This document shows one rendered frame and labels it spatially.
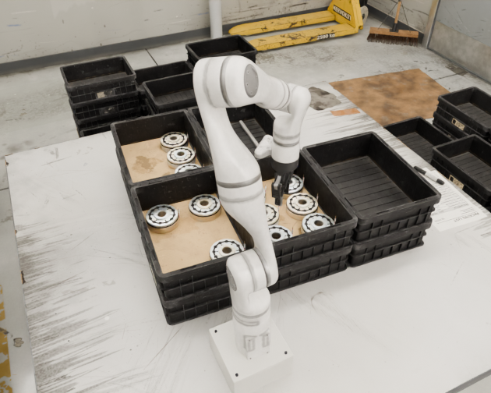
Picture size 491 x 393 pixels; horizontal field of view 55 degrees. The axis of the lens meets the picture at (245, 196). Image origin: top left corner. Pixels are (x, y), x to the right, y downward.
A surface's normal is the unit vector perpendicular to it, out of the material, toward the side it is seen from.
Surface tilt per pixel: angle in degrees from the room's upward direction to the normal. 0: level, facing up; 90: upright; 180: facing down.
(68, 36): 90
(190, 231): 0
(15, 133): 0
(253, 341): 90
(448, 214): 0
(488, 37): 90
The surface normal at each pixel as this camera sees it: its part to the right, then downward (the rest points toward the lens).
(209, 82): -0.43, 0.22
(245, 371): -0.04, -0.75
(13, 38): 0.42, 0.59
